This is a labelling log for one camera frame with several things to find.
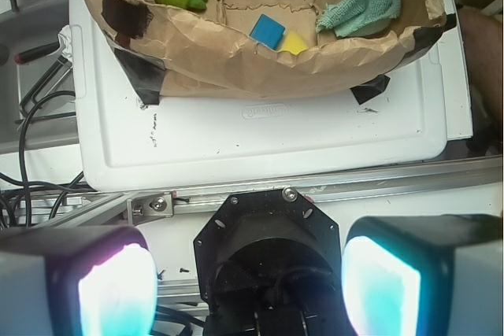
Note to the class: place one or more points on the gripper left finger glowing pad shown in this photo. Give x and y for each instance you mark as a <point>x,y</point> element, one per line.
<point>85,280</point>

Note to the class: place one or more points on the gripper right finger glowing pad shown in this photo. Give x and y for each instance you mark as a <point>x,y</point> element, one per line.
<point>424,275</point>

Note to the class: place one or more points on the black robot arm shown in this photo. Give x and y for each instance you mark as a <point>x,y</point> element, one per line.
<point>265,265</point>

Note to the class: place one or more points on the brown paper bag tray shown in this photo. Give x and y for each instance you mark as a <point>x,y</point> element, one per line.
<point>257,49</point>

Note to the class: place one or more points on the yellow sponge block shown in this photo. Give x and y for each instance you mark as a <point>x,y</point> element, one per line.
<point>293,43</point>

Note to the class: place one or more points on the teal microfiber cloth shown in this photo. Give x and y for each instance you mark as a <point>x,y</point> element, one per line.
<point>358,18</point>

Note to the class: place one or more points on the blue square block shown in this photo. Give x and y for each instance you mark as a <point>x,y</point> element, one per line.
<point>267,31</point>

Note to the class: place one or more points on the aluminium extrusion rail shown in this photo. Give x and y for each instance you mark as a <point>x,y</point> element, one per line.
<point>471,185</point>

